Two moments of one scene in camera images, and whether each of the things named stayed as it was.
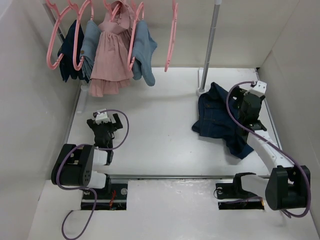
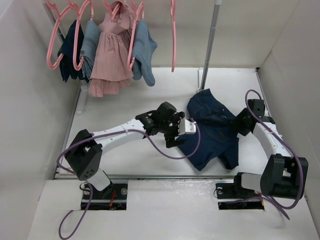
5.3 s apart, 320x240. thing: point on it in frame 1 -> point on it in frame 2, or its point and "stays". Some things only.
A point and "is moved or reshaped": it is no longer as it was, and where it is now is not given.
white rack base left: (82, 97) stays
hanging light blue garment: (89, 44) stays
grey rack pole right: (217, 5) stays
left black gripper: (92, 124) -> (170, 139)
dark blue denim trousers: (214, 119) is moved or reshaped
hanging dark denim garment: (66, 48) stays
